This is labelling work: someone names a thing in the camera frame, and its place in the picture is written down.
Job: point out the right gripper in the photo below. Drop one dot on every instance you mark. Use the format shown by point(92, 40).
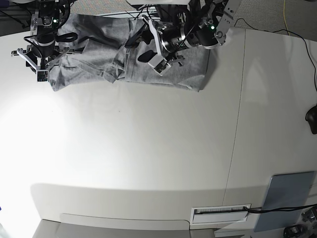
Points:
point(45, 57)

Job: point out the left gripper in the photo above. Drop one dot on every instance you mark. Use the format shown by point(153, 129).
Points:
point(168, 40)

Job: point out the grey T-shirt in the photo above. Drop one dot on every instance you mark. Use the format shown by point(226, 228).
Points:
point(101, 56)

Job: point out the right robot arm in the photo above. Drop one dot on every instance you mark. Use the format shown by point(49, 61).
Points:
point(48, 18)

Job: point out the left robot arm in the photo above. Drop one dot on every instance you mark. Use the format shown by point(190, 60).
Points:
point(209, 28)

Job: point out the robot base stand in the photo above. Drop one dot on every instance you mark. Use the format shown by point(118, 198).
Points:
point(169, 12)

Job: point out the black computer mouse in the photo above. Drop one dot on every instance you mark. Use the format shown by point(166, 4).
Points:
point(311, 118)

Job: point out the grey laptop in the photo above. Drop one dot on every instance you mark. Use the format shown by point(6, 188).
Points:
point(284, 190)

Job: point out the black device bottom right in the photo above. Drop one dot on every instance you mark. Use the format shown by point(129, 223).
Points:
point(294, 231)

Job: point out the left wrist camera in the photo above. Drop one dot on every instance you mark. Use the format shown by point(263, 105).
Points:
point(159, 64)

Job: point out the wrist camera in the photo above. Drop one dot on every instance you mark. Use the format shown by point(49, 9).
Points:
point(159, 64)
point(42, 75)

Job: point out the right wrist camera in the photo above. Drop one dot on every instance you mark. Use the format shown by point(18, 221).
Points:
point(42, 75)

